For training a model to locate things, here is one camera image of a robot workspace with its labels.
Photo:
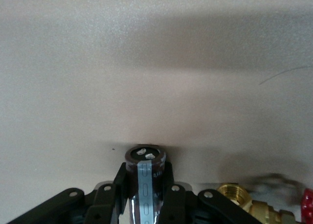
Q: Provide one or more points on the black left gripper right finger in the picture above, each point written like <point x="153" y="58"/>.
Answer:
<point x="181" y="204"/>

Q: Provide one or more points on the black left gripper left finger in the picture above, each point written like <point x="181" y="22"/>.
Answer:
<point x="107" y="199"/>

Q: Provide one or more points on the dark cylindrical capacitor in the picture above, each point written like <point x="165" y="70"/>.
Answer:
<point x="144" y="185"/>

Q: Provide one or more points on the brass valve with red handwheel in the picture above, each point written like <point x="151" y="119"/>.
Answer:
<point x="234" y="194"/>

